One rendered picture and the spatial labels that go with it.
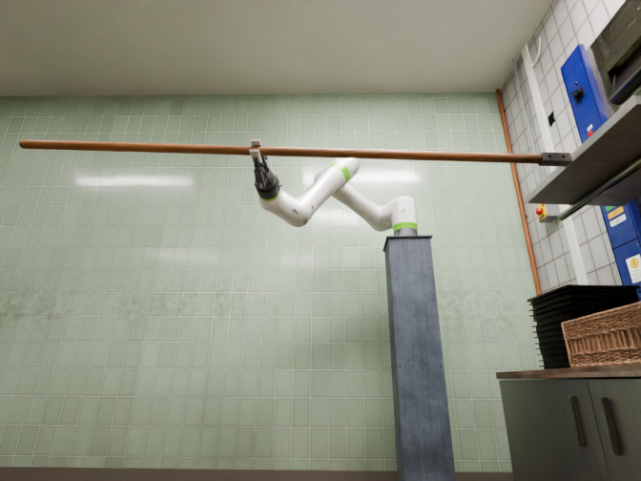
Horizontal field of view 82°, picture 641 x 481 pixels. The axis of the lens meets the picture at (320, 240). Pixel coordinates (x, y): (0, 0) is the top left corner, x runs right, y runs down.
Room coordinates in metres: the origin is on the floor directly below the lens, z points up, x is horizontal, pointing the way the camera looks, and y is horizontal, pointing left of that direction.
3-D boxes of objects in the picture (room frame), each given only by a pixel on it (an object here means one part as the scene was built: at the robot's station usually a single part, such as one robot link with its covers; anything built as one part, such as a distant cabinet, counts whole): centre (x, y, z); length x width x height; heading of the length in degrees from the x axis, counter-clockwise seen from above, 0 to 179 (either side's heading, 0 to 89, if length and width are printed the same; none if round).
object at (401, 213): (1.79, -0.43, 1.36); 0.16 x 0.13 x 0.19; 37
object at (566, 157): (1.02, -0.74, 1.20); 0.09 x 0.04 x 0.03; 89
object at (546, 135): (1.84, -1.33, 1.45); 0.05 x 0.02 x 2.30; 179
